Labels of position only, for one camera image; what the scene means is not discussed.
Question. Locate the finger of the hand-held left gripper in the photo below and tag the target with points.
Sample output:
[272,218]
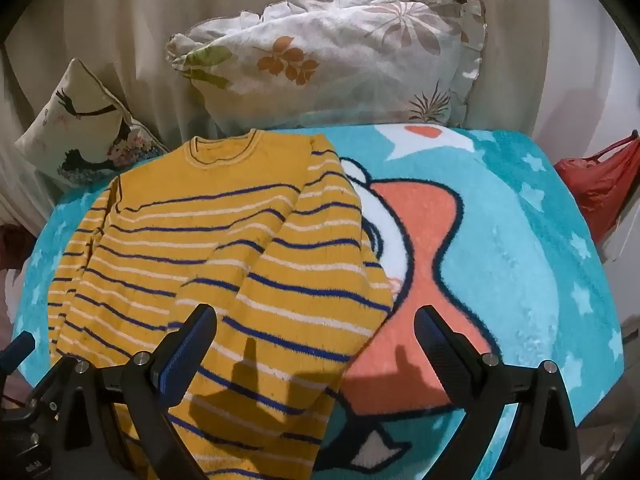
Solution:
[17,351]

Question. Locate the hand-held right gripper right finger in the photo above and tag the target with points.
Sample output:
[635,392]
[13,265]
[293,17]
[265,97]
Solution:
[441,351]

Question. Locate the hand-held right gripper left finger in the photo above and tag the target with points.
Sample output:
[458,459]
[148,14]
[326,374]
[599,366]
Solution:
[186,354]

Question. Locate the yellow striped sweater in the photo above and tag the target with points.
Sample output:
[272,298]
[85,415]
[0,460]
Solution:
[225,240]

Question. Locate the blue cartoon printed blanket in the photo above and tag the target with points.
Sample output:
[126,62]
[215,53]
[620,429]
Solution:
[500,240]

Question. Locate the red plastic bag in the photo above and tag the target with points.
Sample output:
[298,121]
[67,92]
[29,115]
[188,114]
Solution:
[595,180]

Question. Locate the bird print cushion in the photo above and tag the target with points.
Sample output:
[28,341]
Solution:
[75,125]

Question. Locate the white floral pillow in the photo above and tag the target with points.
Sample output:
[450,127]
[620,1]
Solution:
[340,55]

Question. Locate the beige sofa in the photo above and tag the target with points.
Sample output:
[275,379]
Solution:
[100,10]

